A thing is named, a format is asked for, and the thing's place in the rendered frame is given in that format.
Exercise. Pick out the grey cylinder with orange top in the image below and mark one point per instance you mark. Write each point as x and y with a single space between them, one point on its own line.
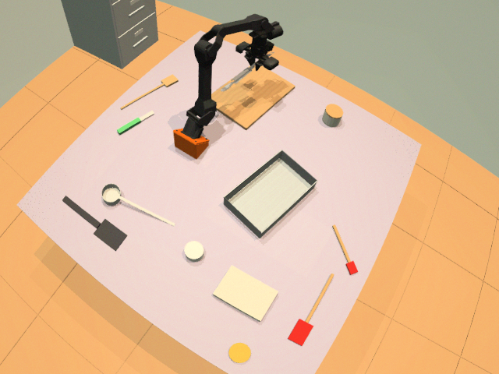
332 115

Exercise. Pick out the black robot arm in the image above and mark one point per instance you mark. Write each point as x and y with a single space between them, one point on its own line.
205 53

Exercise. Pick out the cream round disc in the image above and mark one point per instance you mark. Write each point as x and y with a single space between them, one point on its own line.
194 251

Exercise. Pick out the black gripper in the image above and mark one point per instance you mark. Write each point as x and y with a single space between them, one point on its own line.
253 51

